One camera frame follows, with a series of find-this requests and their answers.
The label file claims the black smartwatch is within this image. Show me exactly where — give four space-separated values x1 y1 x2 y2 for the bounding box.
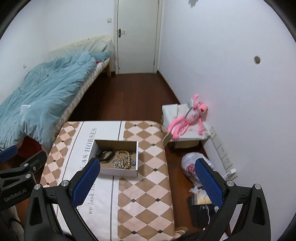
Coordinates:
96 149 115 163

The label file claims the chunky silver chain bracelet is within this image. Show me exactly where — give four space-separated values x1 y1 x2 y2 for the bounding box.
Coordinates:
112 157 127 170

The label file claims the yellow bead bracelet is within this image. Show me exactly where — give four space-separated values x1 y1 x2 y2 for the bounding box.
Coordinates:
115 150 136 169

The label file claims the teal blue duvet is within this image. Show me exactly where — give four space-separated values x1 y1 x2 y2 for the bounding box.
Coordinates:
1 51 111 152

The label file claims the black device on floor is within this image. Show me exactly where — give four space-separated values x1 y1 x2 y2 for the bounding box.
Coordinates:
187 196 216 229

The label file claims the white power strip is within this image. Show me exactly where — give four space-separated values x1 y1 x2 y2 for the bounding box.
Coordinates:
209 126 238 180

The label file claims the white cardboard box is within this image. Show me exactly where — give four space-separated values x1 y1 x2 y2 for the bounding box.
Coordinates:
89 140 139 178

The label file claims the white plastic bag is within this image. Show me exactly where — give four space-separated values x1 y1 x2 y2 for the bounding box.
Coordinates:
181 151 215 194

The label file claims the white box under plush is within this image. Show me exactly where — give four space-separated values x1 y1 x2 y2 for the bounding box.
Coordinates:
162 104 210 148

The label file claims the bed mattress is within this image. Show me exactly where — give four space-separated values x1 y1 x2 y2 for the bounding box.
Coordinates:
48 34 115 149

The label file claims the pink panther plush toy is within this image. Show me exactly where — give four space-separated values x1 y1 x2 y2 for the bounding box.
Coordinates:
167 94 208 140

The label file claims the white pillow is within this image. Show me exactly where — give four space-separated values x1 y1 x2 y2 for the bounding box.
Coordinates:
89 35 114 54

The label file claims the white door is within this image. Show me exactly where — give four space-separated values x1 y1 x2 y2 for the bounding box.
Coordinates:
114 1 164 74

